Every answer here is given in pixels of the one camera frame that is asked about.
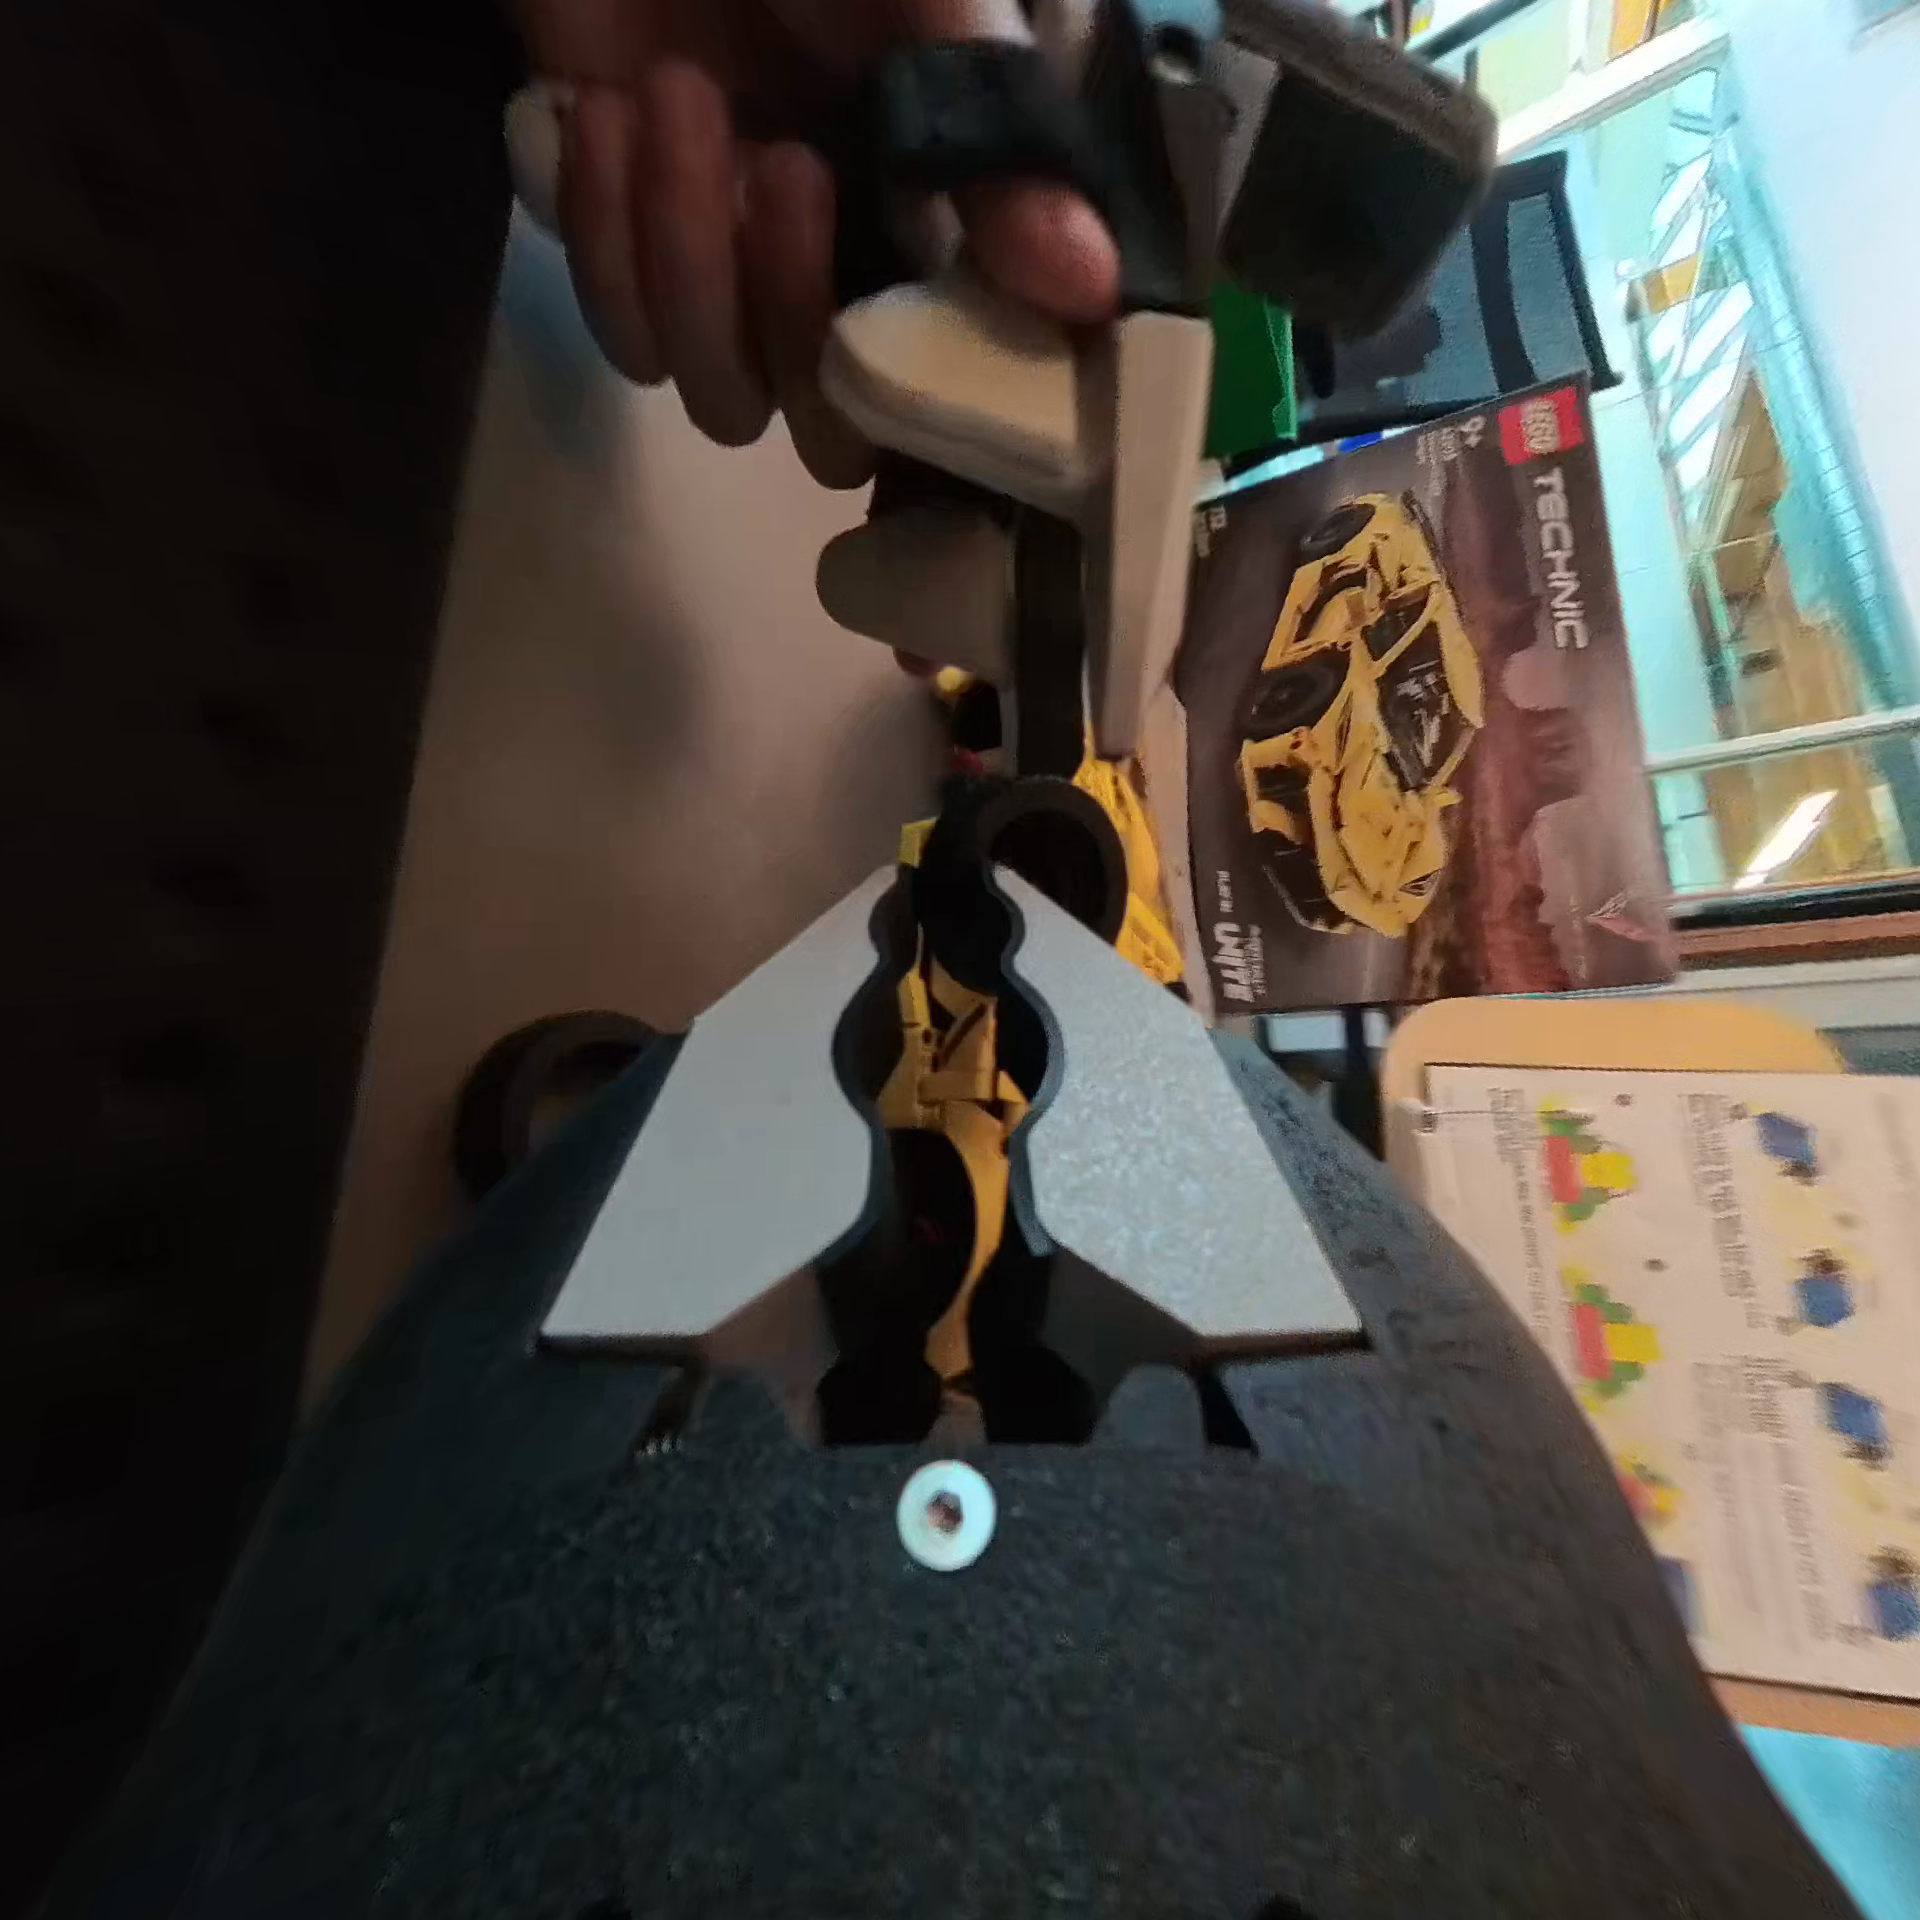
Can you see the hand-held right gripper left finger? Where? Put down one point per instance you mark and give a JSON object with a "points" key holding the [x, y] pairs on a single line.
{"points": [[705, 1184]]}

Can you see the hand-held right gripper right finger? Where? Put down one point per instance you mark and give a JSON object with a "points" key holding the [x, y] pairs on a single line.
{"points": [[1184, 1184]]}

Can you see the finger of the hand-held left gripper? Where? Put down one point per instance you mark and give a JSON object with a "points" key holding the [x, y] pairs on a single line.
{"points": [[1148, 524], [914, 592]]}

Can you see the black toy car tyre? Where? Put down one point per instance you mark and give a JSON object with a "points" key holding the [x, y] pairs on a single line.
{"points": [[488, 1119], [1089, 871]]}

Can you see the yellow toy brick car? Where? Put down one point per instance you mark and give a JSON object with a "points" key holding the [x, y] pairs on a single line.
{"points": [[939, 1051]]}

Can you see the black ridged toy part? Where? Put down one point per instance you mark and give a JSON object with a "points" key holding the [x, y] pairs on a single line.
{"points": [[952, 900]]}

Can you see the grey desk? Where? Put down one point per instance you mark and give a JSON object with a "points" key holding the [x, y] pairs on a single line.
{"points": [[631, 674]]}

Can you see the person's left hand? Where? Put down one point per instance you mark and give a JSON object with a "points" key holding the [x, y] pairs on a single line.
{"points": [[705, 254]]}

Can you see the green plastic bin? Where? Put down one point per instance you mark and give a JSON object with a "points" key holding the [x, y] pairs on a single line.
{"points": [[1253, 374]]}

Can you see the dark office chair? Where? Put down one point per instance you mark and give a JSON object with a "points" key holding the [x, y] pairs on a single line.
{"points": [[1514, 284]]}

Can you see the toy car set box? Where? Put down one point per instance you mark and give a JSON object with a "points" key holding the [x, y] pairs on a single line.
{"points": [[1501, 780]]}

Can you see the printed instruction sheet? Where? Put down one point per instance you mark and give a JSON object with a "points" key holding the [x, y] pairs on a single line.
{"points": [[1725, 1425]]}

